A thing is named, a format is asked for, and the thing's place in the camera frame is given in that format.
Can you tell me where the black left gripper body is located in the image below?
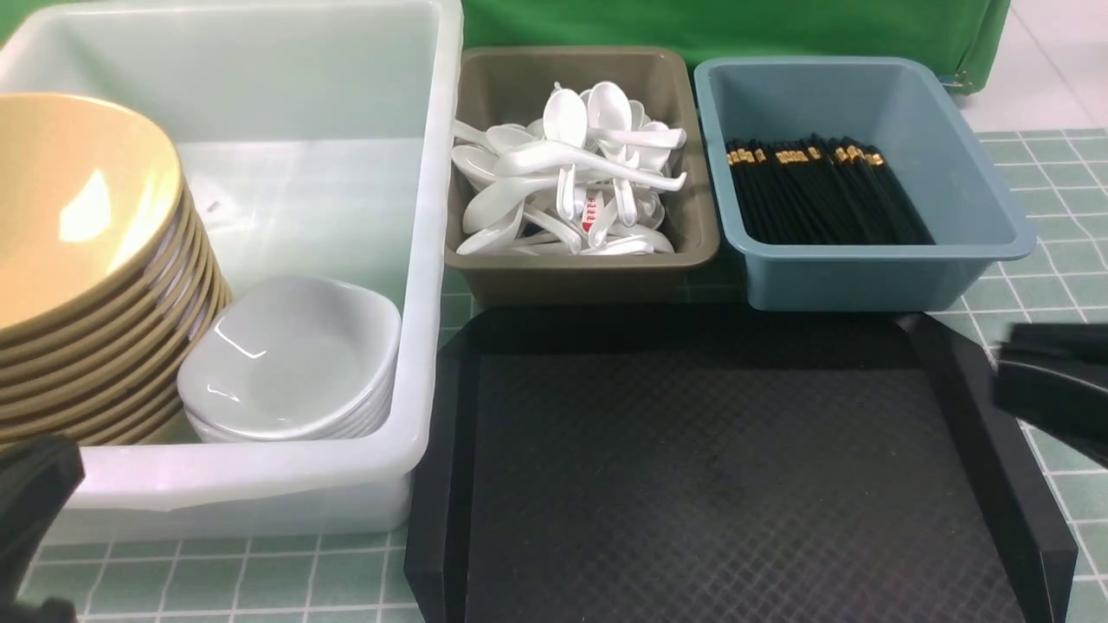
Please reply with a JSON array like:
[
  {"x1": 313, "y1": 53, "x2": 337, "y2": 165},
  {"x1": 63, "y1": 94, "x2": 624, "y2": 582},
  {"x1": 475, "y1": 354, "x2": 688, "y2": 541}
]
[{"x1": 1, "y1": 435, "x2": 86, "y2": 622}]

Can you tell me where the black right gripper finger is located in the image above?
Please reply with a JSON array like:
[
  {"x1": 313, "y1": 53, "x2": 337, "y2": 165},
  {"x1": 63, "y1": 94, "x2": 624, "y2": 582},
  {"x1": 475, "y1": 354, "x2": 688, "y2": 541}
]
[{"x1": 992, "y1": 323, "x2": 1107, "y2": 468}]

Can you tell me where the stack of yellow bowls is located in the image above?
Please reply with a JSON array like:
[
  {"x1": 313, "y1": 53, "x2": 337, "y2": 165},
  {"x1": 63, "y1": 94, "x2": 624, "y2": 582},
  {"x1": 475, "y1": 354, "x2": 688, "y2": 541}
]
[{"x1": 1, "y1": 93, "x2": 232, "y2": 449}]

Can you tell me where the stack of white square dishes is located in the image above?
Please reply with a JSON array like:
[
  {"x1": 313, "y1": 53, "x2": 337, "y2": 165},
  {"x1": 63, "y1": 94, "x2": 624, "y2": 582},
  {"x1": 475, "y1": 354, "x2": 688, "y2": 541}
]
[{"x1": 177, "y1": 276, "x2": 403, "y2": 443}]

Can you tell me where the blue-grey chopstick bin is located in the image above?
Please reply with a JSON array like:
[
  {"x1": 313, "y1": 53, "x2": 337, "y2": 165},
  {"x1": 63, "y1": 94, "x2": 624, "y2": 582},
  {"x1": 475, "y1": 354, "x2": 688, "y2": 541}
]
[{"x1": 693, "y1": 57, "x2": 1037, "y2": 312}]

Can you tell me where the bundle of black chopsticks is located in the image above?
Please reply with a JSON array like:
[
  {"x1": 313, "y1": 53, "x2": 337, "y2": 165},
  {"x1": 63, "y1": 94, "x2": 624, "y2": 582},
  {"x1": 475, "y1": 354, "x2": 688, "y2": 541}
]
[{"x1": 725, "y1": 134, "x2": 935, "y2": 246}]

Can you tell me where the large translucent white plastic bin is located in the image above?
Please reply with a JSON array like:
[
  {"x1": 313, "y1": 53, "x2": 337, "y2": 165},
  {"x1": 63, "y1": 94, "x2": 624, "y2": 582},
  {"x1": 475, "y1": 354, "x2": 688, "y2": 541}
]
[{"x1": 3, "y1": 1, "x2": 464, "y2": 547}]

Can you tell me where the black plastic serving tray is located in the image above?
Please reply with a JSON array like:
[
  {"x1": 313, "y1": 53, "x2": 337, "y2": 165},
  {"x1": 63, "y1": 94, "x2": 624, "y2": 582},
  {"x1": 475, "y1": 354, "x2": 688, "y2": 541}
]
[{"x1": 404, "y1": 304, "x2": 1078, "y2": 622}]

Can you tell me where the pile of white soup spoons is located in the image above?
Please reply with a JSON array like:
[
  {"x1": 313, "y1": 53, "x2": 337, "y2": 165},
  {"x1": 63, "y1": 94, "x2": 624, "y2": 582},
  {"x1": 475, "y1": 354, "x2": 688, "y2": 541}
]
[{"x1": 451, "y1": 81, "x2": 687, "y2": 256}]

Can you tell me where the olive brown spoon bin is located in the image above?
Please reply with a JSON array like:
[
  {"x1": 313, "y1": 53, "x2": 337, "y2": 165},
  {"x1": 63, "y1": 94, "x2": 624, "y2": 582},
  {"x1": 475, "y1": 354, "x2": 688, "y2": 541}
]
[{"x1": 447, "y1": 45, "x2": 720, "y2": 308}]

